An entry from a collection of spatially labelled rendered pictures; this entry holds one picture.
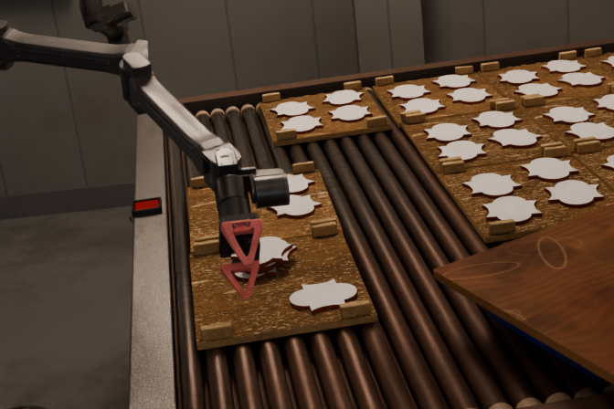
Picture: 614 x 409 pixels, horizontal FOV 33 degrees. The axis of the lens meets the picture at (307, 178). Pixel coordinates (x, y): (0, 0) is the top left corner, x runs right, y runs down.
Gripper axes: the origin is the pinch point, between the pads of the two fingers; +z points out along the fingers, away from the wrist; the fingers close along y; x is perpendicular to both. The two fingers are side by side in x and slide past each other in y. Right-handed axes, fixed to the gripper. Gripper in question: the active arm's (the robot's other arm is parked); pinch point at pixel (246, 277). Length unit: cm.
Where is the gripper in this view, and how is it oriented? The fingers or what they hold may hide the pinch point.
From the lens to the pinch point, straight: 170.9
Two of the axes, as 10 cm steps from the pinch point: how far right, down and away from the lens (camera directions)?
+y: -0.8, 6.3, 7.7
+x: -9.8, 1.0, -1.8
